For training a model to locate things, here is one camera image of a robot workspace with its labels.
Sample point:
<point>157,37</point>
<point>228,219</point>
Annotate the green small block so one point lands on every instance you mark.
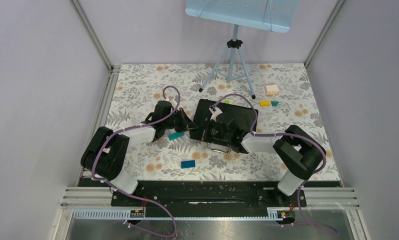
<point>274,103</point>

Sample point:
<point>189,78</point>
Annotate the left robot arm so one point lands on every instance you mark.
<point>106,152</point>

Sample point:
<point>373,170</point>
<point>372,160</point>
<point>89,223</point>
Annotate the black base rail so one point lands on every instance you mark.
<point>204,199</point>

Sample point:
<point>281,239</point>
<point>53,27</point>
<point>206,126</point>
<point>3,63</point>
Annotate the teal rectangular block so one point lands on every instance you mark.
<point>175,136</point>

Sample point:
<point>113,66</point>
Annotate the floral table cloth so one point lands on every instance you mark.
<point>140,86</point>

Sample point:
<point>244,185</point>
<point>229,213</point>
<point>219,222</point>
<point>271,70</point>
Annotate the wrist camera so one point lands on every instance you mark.
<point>215,112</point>
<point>174,103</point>

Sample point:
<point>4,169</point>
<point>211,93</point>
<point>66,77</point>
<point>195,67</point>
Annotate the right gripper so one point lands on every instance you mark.
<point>206,132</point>

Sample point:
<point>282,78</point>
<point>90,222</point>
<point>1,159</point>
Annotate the black poker case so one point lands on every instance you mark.
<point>239,118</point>

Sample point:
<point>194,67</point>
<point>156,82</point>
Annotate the yellow block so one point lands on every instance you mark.
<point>264,103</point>

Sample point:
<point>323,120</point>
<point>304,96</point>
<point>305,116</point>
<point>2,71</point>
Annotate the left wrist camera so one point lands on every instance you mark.
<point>174,103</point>

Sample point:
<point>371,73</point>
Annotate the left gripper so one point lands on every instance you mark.
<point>186,124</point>

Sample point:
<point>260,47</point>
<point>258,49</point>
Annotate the blue lego brick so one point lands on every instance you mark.
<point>187,164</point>

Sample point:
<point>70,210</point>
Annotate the beige lego brick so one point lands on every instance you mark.
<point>271,90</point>

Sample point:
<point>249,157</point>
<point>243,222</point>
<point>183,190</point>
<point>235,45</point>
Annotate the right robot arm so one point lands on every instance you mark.
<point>302,155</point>

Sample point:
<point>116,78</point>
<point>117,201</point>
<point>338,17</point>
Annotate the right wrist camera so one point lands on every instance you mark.
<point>215,112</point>

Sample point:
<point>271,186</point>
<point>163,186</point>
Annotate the light blue perforated board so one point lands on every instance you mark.
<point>270,15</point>

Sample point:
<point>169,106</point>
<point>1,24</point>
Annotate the blue tripod stand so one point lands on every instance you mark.
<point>232,46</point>

